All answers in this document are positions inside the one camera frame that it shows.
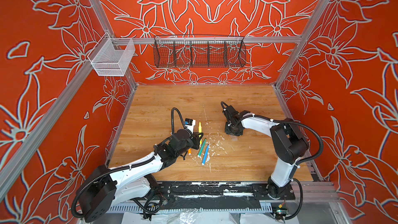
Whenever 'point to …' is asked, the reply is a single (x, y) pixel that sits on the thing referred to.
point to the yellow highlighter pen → (200, 130)
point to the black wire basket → (199, 51)
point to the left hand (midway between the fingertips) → (202, 133)
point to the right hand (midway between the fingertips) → (228, 130)
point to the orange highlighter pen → (189, 152)
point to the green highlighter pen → (201, 148)
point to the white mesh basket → (111, 56)
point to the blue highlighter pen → (205, 155)
